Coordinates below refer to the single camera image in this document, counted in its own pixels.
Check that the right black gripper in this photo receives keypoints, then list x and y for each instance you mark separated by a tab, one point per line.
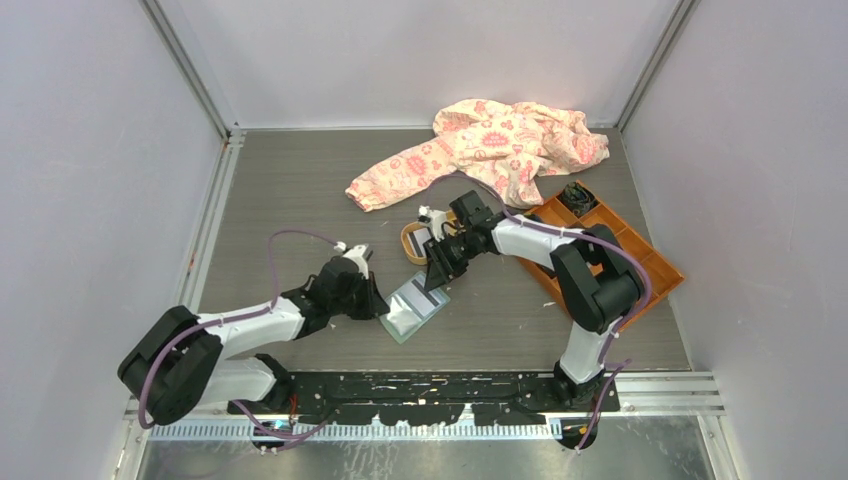
441	268

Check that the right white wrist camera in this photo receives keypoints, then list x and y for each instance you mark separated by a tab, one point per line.
433	220

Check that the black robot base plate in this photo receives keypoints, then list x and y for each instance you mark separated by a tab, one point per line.
503	398

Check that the orange compartment organizer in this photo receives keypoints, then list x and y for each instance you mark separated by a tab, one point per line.
664	276

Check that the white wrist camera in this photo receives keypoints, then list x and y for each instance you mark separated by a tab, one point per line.
359	254
433	220

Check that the yellow oval tray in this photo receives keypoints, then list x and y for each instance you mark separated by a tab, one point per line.
451	228

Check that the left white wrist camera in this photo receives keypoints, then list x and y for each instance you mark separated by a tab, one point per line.
359	254

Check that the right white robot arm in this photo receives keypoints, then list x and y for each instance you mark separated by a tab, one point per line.
599	282

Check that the aluminium frame rail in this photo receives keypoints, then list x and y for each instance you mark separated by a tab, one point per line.
172	26

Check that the rolled dark tie back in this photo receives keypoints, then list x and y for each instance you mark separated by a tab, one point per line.
577	199

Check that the pink patterned garment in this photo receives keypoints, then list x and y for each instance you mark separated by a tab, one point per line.
505	146

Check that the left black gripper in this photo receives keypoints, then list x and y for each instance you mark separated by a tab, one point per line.
374	304

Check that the green card holder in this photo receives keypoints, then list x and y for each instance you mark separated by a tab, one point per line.
402	321

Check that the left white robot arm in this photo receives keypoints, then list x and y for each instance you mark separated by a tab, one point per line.
187	360

